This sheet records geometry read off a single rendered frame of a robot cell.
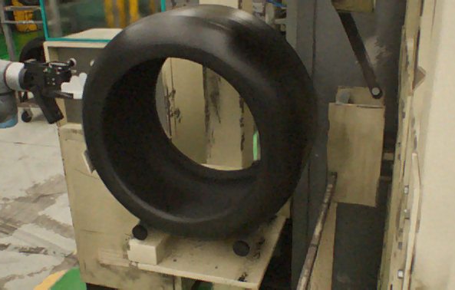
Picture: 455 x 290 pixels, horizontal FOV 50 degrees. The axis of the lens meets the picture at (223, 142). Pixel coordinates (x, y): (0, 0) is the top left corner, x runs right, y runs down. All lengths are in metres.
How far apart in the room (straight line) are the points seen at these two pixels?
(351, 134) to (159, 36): 0.60
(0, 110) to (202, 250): 0.69
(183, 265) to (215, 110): 0.48
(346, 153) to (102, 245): 1.39
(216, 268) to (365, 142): 0.53
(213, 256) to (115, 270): 1.13
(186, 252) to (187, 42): 0.62
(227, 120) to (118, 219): 0.96
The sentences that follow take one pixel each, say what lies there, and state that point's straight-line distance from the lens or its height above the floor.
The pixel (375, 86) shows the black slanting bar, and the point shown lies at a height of 1.25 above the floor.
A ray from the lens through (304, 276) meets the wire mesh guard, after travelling 1.00.
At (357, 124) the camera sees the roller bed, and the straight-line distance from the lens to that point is 1.37.
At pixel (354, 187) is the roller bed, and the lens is 1.44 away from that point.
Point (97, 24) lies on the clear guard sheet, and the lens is 2.06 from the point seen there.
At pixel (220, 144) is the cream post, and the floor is 1.02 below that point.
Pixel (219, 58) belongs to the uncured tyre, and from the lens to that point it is 1.05.
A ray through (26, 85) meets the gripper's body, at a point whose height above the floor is 1.27.
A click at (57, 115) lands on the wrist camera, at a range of 1.44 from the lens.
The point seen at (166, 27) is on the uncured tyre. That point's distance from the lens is 1.10.
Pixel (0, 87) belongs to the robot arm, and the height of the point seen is 1.26.
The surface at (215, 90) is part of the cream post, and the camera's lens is 1.50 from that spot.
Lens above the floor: 1.59
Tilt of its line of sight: 21 degrees down
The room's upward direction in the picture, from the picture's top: 2 degrees counter-clockwise
